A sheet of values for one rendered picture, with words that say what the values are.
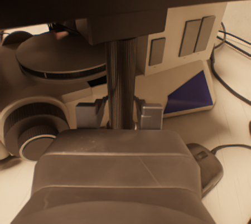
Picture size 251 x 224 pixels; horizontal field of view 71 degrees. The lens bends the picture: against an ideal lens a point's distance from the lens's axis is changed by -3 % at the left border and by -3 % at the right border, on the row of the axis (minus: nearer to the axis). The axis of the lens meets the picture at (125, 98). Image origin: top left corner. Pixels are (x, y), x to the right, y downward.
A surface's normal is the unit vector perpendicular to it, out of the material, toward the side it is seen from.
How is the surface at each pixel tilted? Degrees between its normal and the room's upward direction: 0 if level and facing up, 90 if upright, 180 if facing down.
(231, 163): 0
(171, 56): 90
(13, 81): 0
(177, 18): 90
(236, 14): 90
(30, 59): 0
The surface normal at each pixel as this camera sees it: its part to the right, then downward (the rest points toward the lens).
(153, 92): 0.34, -0.07
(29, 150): 0.47, 0.58
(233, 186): 0.02, -0.76
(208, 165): 0.47, -0.62
